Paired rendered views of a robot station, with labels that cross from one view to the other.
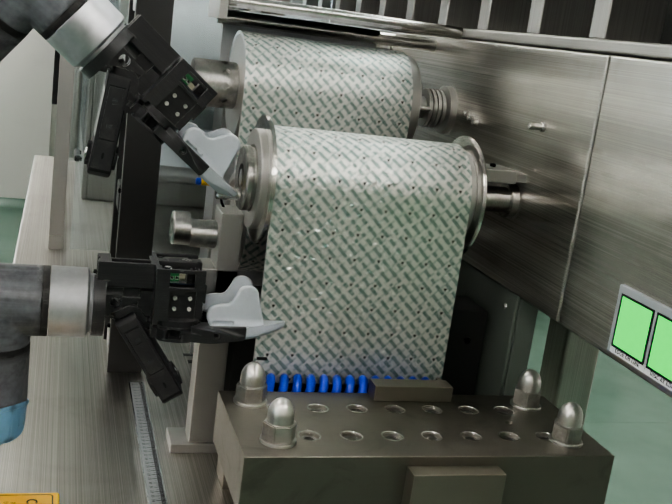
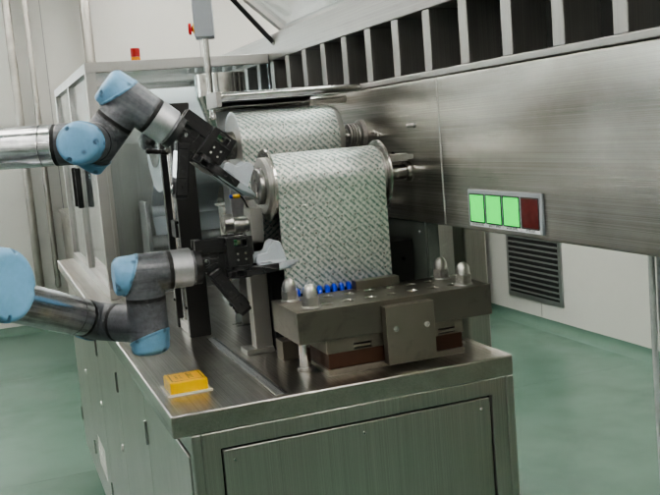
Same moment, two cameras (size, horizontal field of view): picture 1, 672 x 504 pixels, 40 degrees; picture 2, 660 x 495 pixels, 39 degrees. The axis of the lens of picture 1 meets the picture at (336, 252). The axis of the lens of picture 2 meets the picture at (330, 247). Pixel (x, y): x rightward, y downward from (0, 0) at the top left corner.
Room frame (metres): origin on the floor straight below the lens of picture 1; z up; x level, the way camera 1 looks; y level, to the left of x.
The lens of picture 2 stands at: (-0.85, 0.06, 1.36)
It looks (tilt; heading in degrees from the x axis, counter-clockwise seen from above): 7 degrees down; 358
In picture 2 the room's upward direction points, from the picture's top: 5 degrees counter-clockwise
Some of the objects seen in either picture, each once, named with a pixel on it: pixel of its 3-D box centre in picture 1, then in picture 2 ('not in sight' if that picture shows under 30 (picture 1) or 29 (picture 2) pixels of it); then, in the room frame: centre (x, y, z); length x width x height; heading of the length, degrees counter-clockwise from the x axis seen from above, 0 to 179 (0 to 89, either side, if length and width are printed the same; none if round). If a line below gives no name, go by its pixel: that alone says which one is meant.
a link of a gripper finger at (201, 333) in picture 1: (204, 329); (256, 269); (0.97, 0.13, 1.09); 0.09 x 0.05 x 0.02; 106
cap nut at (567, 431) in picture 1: (569, 421); (463, 273); (0.94, -0.27, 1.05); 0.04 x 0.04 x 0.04
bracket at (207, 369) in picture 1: (201, 330); (249, 281); (1.08, 0.15, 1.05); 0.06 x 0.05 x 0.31; 107
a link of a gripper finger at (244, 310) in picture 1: (247, 310); (277, 254); (0.99, 0.09, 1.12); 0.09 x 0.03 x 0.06; 106
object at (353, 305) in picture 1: (358, 313); (337, 247); (1.04, -0.04, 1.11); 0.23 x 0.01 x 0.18; 107
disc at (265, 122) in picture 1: (259, 178); (266, 186); (1.06, 0.10, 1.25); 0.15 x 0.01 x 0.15; 17
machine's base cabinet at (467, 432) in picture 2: not in sight; (219, 436); (1.98, 0.33, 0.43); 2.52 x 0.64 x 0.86; 17
